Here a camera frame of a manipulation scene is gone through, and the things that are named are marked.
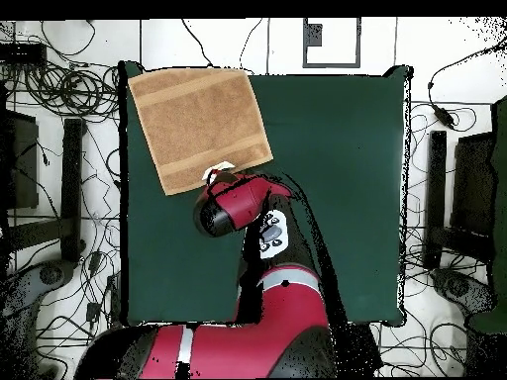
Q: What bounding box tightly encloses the tan terry towel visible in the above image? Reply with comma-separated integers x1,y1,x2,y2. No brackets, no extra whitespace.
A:
127,66,275,197

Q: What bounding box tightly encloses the dark green table cloth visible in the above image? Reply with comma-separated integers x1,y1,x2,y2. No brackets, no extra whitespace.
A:
118,60,413,328

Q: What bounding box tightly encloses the long black power strip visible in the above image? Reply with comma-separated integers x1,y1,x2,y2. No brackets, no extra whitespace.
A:
105,272,123,328

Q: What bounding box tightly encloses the black stand foot bar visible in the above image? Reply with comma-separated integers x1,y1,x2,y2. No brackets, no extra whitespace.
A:
5,117,86,263
422,130,496,271

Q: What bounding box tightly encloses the dark grey square plate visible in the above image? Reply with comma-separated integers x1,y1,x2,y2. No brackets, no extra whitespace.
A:
305,22,324,48

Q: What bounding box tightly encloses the black power adapter brick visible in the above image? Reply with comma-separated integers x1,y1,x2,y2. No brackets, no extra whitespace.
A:
432,103,456,130

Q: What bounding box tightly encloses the grey stand base with caster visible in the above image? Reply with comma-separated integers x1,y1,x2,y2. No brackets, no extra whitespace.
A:
0,258,76,379
429,266,498,318

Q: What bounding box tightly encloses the black equipment box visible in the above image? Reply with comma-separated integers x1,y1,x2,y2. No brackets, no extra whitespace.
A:
450,131,496,238
0,109,40,210

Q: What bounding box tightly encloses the grey square floor frame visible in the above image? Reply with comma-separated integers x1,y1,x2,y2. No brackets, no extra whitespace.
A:
302,17,362,69

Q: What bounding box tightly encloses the black cable with plug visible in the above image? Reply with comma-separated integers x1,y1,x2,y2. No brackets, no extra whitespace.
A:
180,18,214,68

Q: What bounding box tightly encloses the black adapter cable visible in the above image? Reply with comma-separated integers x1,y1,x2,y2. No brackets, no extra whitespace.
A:
426,35,507,108

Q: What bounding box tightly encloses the coiled black cable bundle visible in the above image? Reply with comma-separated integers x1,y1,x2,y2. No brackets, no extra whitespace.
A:
23,62,120,119

